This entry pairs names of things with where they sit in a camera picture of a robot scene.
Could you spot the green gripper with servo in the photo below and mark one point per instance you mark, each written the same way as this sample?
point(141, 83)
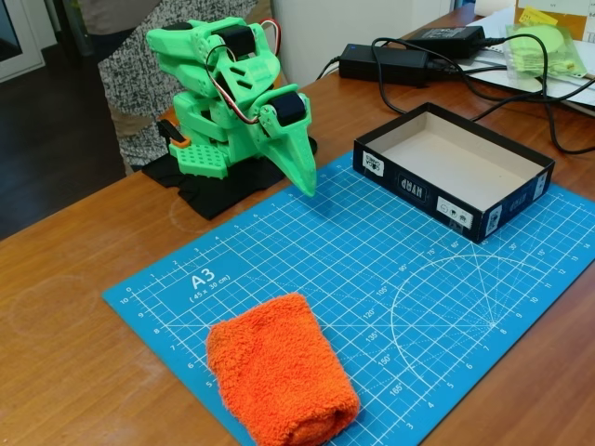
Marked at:
point(289, 144)

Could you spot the person in speckled sweater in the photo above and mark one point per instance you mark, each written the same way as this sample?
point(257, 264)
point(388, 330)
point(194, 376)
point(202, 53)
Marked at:
point(135, 79)

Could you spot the green 3D-printed robot arm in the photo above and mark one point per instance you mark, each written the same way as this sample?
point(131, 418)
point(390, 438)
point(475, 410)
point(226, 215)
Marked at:
point(186, 42)

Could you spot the white door frame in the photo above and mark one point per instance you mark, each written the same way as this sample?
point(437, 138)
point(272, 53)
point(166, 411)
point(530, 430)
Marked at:
point(32, 46)

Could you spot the yellow sticky note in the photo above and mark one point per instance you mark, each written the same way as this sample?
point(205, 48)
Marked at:
point(534, 17)

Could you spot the white paper sheets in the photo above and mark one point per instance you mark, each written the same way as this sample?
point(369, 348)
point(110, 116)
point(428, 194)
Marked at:
point(578, 100)

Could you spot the plastic bag with green parts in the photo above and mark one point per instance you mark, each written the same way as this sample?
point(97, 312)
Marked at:
point(562, 46)

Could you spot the brown cardboard box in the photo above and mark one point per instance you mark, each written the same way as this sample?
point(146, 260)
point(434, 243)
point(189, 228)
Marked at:
point(576, 18)

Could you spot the dark blue cardboard box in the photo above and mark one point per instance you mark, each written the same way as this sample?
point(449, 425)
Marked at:
point(465, 153)

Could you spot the black and orange clamp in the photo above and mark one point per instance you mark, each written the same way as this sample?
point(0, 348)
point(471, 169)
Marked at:
point(174, 135)

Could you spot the orange fluffy towel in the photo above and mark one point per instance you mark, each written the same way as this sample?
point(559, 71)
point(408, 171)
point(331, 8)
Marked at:
point(279, 371)

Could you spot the white rounded chair back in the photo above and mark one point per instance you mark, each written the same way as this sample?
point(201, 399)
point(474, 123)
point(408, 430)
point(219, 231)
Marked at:
point(325, 28)

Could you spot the black power adapter brick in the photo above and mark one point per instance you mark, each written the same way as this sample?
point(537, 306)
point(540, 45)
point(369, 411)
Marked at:
point(446, 37)
point(400, 60)

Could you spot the blue A3 cutting mat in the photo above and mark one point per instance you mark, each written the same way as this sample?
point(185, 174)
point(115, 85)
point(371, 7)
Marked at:
point(372, 302)

